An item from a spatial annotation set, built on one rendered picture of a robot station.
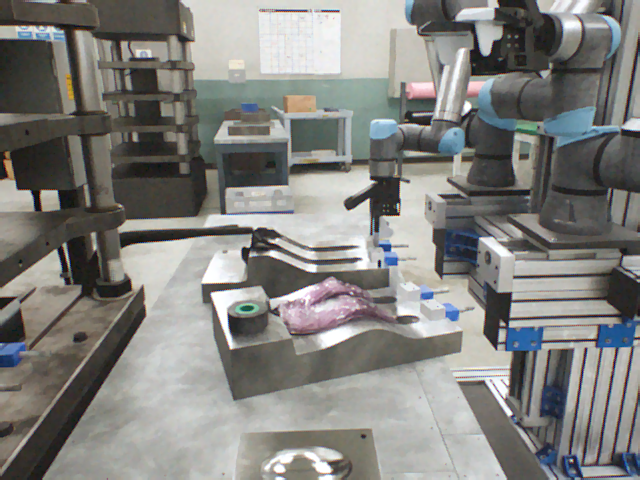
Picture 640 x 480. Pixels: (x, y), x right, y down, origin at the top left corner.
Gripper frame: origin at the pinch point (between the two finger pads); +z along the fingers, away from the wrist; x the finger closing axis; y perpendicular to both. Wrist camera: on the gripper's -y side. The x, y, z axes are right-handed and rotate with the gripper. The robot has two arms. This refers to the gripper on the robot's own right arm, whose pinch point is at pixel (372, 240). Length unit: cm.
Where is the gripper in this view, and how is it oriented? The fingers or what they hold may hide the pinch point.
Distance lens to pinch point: 151.6
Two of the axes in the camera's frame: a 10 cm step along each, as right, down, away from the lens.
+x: -0.4, -2.9, 9.5
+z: 0.1, 9.6, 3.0
